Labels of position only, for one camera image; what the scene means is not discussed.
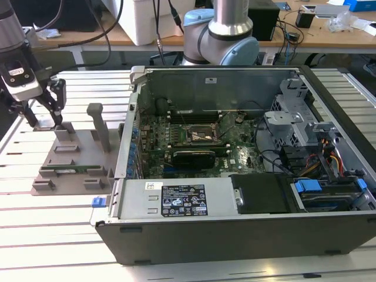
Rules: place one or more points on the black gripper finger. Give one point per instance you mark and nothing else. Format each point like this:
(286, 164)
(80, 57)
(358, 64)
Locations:
(58, 100)
(20, 108)

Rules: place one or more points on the silver CPU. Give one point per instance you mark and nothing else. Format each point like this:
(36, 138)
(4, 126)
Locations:
(44, 124)

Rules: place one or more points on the CPU socket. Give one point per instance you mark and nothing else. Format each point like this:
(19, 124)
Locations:
(202, 136)

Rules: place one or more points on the crumpled white paper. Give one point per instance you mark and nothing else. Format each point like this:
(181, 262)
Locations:
(50, 33)

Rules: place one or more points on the grey parts rack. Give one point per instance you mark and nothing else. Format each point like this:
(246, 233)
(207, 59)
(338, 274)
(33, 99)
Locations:
(82, 158)

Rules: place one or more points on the black computer case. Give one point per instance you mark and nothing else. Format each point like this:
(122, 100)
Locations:
(82, 14)

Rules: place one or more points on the green RAM stick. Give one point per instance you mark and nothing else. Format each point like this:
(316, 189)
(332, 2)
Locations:
(88, 167)
(199, 147)

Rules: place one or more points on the grey case latch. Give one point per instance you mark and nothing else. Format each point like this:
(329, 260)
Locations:
(137, 73)

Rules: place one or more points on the blue card latch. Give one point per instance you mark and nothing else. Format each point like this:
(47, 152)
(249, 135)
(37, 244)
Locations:
(134, 146)
(131, 165)
(132, 155)
(136, 132)
(130, 174)

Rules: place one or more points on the blue case latch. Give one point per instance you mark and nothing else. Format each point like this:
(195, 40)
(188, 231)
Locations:
(98, 202)

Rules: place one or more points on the white plastic box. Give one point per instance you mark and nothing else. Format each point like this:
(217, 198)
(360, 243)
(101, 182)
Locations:
(147, 20)

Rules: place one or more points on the silver power supply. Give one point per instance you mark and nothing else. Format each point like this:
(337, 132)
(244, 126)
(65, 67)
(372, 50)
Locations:
(135, 202)

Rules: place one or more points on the metal locking lever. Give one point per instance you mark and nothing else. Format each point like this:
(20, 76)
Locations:
(187, 124)
(213, 123)

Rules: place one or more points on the black RAM slot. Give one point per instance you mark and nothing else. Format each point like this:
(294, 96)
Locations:
(195, 120)
(195, 112)
(195, 117)

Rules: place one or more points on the blue expansion slot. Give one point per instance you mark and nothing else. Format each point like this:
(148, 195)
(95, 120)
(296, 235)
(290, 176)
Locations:
(176, 172)

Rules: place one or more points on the black graphics card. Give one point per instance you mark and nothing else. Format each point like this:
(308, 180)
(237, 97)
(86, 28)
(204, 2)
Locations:
(194, 160)

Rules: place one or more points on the silver coin battery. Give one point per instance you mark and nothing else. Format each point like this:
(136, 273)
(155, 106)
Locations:
(238, 119)

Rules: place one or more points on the green motherboard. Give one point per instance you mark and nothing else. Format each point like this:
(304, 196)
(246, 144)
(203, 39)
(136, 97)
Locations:
(241, 155)

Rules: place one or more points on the black PC case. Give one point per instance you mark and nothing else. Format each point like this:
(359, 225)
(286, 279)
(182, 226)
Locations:
(205, 243)

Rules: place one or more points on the large black box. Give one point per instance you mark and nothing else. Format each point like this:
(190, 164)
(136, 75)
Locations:
(265, 23)

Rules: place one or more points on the metal drive cage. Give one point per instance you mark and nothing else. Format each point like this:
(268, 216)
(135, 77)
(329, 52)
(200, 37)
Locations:
(282, 117)

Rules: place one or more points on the small black box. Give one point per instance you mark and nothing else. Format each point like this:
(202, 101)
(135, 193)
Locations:
(304, 19)

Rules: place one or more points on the hard disk in blue carrier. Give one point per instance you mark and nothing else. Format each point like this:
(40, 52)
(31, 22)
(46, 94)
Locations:
(307, 186)

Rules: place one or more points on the wooden desk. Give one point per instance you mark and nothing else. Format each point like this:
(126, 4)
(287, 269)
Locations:
(323, 38)

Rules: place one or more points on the white tray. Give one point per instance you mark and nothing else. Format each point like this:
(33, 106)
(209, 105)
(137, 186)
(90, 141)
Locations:
(332, 10)

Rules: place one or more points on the clear plastic bag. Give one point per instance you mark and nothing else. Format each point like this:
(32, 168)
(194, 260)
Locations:
(340, 22)

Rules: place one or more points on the blue cardboard box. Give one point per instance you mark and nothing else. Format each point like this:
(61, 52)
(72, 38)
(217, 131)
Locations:
(362, 4)

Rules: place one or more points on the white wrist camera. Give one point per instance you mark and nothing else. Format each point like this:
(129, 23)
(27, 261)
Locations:
(26, 91)

